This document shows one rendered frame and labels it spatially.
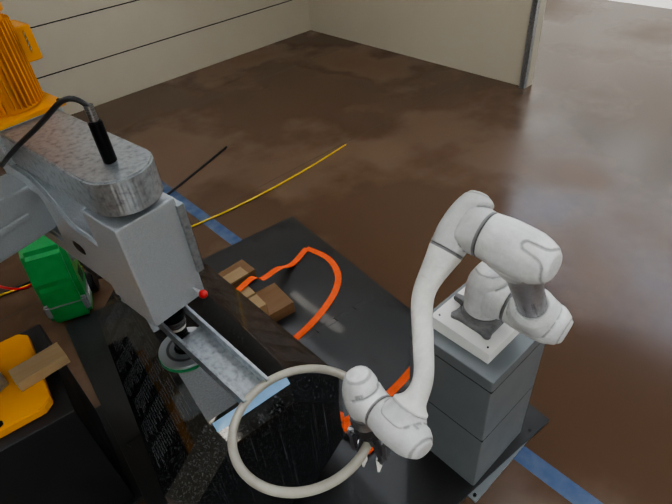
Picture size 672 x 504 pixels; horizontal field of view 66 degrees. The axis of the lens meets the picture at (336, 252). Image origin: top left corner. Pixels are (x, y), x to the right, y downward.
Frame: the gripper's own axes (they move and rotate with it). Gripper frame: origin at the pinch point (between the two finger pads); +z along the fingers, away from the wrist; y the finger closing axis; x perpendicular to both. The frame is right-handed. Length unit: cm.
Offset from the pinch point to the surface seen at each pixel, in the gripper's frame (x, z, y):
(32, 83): -37, -106, 132
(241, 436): 3.7, 6.4, 49.4
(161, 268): -11, -55, 73
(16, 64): -33, -114, 130
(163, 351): -12, -8, 93
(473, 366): -52, 5, -21
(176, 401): 1, 2, 79
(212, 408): 2, -2, 61
